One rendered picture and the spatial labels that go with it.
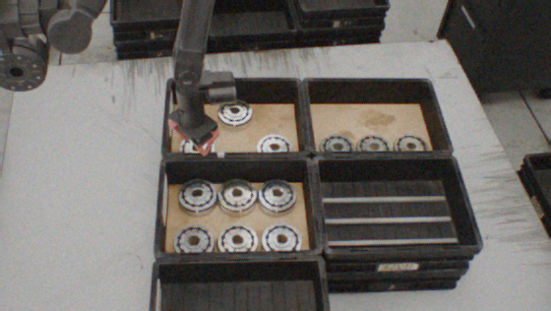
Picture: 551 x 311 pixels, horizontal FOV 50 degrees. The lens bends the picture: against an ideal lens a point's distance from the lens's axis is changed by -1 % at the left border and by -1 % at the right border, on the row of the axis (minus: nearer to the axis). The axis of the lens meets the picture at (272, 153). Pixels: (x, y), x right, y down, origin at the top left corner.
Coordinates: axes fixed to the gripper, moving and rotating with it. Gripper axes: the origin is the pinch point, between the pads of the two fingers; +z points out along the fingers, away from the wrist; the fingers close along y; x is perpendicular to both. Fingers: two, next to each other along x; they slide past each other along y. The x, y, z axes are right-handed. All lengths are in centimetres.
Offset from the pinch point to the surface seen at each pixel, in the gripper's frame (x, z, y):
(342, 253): -9.0, 14.4, -39.9
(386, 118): -60, 25, -17
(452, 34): -185, 88, 19
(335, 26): -118, 59, 46
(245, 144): -22.1, 23.8, 5.9
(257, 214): -7.2, 23.8, -13.4
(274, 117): -35.7, 24.1, 7.3
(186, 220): 7.6, 23.1, -1.9
